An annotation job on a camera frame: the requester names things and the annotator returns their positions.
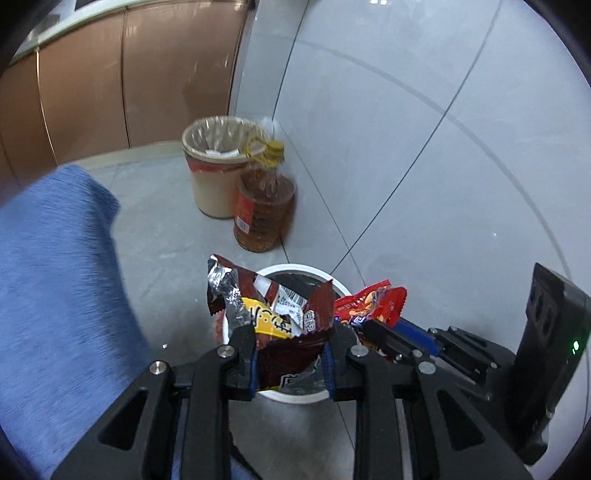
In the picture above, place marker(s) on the cooking oil bottle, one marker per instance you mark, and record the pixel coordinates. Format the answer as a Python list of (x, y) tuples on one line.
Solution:
[(263, 212)]

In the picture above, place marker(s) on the beige waste bin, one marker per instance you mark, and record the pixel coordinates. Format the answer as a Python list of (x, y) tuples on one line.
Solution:
[(207, 189)]

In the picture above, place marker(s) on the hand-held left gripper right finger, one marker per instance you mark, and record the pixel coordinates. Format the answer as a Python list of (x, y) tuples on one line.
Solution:
[(328, 369)]

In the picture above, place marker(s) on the blue towel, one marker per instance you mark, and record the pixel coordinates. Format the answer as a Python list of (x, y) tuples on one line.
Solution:
[(55, 300)]

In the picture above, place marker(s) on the dark red snack packet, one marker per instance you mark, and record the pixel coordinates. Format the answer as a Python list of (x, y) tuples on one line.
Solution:
[(286, 355)]

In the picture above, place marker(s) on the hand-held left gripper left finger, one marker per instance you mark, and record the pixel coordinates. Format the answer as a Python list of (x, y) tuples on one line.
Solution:
[(253, 369)]

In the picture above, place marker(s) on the round white waste bin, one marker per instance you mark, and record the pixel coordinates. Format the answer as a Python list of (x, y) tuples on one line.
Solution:
[(291, 268)]

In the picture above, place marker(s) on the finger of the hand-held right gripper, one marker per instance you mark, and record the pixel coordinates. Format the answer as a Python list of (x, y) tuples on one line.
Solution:
[(415, 333), (383, 337)]

